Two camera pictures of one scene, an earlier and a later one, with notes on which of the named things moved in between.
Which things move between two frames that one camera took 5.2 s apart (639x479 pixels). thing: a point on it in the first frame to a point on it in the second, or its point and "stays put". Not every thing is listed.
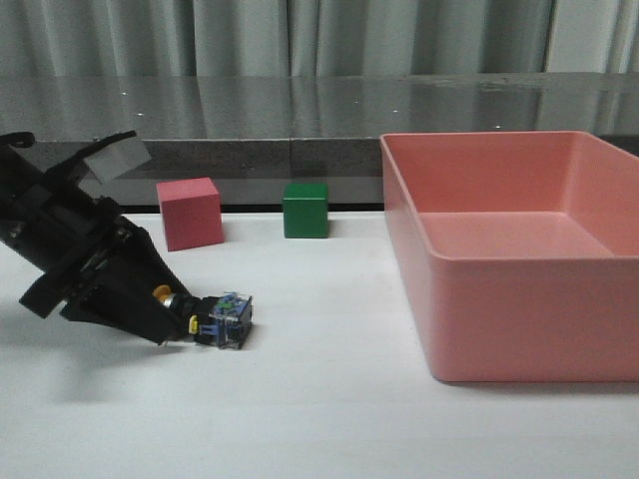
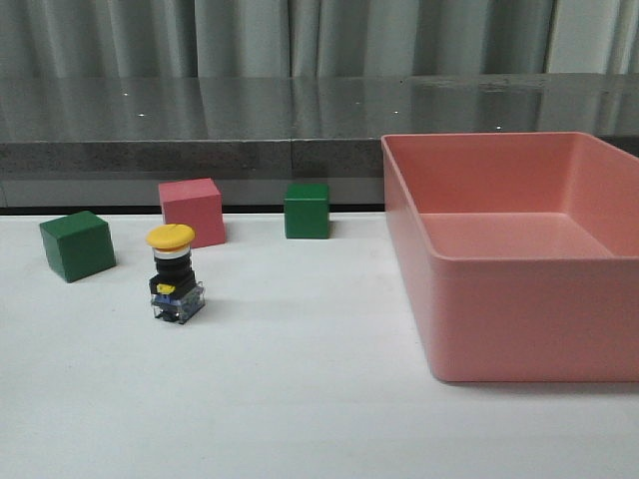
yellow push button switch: [223, 319] to [176, 295]
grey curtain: [275, 38] stays put
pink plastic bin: [519, 251] stays put
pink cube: [192, 213] stays put
